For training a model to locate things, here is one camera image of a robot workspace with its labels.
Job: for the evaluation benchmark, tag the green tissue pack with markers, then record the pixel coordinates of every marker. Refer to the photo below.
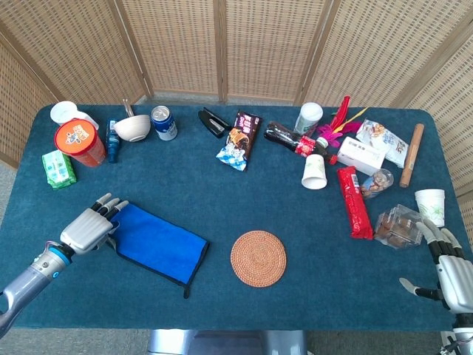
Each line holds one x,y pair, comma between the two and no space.
58,169

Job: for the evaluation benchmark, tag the cola bottle with red label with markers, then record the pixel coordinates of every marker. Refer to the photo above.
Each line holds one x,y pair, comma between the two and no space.
288,137

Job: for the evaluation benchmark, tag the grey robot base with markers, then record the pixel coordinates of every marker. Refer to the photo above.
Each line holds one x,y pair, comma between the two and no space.
225,343

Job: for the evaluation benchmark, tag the wooden rolling pin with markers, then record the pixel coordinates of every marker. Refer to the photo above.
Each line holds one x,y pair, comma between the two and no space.
412,155

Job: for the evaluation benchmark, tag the bamboo folding screen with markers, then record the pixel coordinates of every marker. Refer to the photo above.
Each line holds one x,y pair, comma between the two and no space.
266,48

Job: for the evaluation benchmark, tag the small blue bottle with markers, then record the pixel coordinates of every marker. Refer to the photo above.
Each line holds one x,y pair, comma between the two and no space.
112,144

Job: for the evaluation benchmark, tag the tipped paper cup green print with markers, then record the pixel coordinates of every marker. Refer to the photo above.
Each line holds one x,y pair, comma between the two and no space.
314,172

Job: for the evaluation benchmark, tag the green and white lidded cup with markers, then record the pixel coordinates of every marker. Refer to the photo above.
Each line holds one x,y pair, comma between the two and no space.
308,116

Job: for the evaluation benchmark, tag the small clear snack cup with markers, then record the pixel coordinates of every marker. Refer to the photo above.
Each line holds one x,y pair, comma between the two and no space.
377,183

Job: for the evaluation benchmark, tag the white printed snack packet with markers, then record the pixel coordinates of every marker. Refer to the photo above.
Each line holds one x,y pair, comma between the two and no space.
388,142

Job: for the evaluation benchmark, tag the blue table cloth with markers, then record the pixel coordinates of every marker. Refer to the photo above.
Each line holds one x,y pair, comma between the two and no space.
314,296

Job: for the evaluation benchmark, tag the round woven rattan coaster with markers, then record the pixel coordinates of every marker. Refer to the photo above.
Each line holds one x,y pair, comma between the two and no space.
258,258

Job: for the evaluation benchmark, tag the blue and white drink can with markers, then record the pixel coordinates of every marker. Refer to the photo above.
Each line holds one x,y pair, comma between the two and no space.
164,125

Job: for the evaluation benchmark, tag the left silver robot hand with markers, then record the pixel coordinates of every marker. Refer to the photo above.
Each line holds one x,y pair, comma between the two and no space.
85,231

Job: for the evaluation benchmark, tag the red biscuit packet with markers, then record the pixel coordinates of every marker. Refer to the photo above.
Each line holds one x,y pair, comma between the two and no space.
355,203

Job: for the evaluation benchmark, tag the grey and blue microfiber cloth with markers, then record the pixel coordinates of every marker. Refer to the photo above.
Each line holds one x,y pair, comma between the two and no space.
159,244

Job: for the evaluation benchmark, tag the clear plastic pastry box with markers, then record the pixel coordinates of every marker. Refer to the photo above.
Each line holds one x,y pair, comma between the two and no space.
399,226

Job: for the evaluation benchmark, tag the upright paper cup green print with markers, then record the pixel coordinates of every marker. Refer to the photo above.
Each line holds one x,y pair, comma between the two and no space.
430,205

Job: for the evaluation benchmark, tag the white cardboard box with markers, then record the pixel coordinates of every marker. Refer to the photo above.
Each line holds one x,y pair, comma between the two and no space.
360,155

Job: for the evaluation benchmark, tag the orange instant noodle tub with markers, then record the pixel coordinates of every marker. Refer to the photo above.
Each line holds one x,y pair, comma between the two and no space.
79,138

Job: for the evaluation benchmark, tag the black stapler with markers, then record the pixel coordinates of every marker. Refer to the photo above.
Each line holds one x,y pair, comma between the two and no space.
212,122

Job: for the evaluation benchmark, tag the white ceramic bowl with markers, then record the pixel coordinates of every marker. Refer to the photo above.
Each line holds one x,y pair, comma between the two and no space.
133,127

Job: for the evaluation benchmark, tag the white lidded plastic cup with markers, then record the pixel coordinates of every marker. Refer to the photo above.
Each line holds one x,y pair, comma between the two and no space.
63,111

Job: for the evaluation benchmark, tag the dark chocolate snack bag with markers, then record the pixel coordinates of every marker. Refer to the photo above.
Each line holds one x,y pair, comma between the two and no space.
240,140

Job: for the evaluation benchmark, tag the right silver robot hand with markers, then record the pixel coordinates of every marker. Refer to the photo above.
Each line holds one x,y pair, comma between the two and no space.
458,281

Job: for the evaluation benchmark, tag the pink feather shuttlecock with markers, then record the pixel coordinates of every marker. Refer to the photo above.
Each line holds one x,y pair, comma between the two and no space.
330,133

